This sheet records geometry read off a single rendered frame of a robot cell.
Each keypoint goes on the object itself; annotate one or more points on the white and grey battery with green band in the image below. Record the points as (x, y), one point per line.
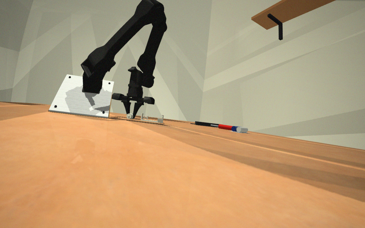
(130, 116)

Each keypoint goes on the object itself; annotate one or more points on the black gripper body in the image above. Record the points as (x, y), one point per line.
(134, 91)

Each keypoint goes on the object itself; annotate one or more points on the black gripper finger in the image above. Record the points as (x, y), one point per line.
(127, 106)
(136, 108)

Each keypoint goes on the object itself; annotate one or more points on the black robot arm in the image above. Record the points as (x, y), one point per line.
(101, 60)

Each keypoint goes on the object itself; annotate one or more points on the red-handled screwdriver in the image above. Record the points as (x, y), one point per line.
(221, 126)

